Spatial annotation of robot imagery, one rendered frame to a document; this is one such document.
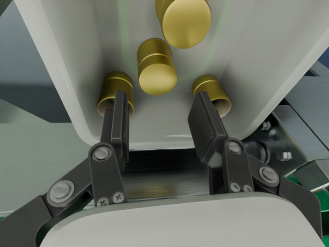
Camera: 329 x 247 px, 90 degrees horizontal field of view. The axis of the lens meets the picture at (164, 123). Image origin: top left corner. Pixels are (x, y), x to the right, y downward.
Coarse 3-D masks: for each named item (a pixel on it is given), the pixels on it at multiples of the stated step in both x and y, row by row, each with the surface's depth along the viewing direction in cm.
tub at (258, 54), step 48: (48, 0) 8; (96, 0) 13; (144, 0) 13; (240, 0) 14; (288, 0) 12; (48, 48) 9; (96, 48) 15; (192, 48) 17; (240, 48) 17; (288, 48) 12; (96, 96) 15; (144, 96) 20; (192, 96) 21; (240, 96) 17; (144, 144) 17; (192, 144) 18
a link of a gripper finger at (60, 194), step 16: (112, 112) 10; (128, 112) 12; (112, 128) 8; (128, 128) 11; (112, 144) 8; (128, 144) 11; (128, 160) 11; (64, 176) 7; (80, 176) 8; (48, 192) 7; (64, 192) 7; (80, 192) 7; (80, 208) 8
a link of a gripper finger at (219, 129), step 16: (208, 96) 11; (192, 112) 12; (208, 112) 10; (192, 128) 12; (208, 128) 10; (224, 128) 10; (208, 144) 10; (208, 160) 10; (256, 160) 9; (256, 176) 9; (272, 176) 8
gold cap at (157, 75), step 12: (144, 48) 15; (156, 48) 14; (168, 48) 16; (144, 60) 14; (156, 60) 13; (168, 60) 14; (144, 72) 13; (156, 72) 14; (168, 72) 14; (144, 84) 14; (156, 84) 14; (168, 84) 15
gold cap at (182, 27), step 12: (156, 0) 13; (168, 0) 10; (180, 0) 10; (192, 0) 10; (204, 0) 10; (156, 12) 14; (168, 12) 10; (180, 12) 10; (192, 12) 10; (204, 12) 11; (168, 24) 11; (180, 24) 11; (192, 24) 11; (204, 24) 11; (168, 36) 11; (180, 36) 12; (192, 36) 12; (204, 36) 12; (180, 48) 12
